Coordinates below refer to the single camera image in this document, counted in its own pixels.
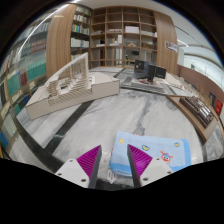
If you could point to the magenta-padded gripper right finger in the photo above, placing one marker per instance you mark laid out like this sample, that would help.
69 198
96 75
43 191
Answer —
153 168

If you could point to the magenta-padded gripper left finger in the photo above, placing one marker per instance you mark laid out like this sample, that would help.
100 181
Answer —
71 170

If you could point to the light blue cartoon-print towel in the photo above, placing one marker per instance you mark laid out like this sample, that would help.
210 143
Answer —
156 146

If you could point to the brown architectural model on board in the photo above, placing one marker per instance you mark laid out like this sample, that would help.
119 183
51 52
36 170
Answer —
196 109

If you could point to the white architectural building model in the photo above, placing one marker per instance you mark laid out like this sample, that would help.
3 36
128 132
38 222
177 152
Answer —
100 87

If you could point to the small pale architectural model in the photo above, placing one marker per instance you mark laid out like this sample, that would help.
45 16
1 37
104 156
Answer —
178 83

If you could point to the red bin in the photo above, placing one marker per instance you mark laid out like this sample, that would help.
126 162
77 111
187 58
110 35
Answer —
218 107

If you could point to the dark bin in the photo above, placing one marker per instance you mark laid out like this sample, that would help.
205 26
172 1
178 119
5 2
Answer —
212 98

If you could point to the black box model on base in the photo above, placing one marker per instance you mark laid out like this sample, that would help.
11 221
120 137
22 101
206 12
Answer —
146 71

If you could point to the curved bookshelf with books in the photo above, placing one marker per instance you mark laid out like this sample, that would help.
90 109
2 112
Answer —
30 63

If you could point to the wooden shelf unit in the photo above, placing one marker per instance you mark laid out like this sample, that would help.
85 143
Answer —
113 33

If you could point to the wall poster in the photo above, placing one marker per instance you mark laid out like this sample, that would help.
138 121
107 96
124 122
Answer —
172 46

